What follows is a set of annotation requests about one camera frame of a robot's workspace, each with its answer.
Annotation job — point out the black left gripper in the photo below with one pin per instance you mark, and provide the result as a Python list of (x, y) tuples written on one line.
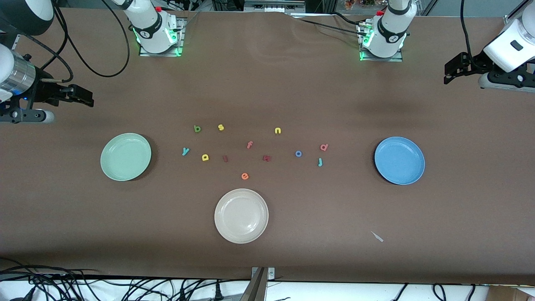
[(475, 63)]

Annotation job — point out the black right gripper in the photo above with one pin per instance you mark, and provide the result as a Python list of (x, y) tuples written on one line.
[(43, 90)]

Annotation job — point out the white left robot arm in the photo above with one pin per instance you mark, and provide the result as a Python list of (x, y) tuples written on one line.
[(388, 33)]

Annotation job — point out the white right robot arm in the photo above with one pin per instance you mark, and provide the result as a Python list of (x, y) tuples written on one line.
[(152, 31)]

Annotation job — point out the green plate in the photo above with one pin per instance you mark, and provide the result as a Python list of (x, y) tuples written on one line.
[(125, 157)]

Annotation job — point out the blue plate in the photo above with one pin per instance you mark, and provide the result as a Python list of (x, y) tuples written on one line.
[(399, 161)]

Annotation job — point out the orange flower decoration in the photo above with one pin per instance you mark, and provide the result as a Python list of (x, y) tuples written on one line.
[(359, 3)]

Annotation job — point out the white tape scrap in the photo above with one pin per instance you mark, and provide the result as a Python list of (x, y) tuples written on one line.
[(377, 236)]

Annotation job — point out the silver metal box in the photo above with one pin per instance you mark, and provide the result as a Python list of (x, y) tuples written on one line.
[(273, 5)]

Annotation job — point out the beige plate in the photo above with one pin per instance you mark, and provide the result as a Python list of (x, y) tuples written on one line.
[(241, 216)]

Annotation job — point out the brown cardboard box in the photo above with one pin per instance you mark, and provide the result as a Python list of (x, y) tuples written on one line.
[(510, 294)]

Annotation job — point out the black power plug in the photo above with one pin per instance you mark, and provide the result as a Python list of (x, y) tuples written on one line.
[(217, 292)]

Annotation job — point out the grey metal beam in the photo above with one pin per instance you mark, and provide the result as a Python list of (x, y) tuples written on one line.
[(255, 290)]

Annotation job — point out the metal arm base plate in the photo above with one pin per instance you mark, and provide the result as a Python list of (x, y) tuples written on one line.
[(397, 59), (180, 46)]

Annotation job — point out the aluminium frame rail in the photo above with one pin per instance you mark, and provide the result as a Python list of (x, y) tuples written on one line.
[(513, 14)]

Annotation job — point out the silver bracket plate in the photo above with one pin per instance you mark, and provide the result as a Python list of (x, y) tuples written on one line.
[(271, 274)]

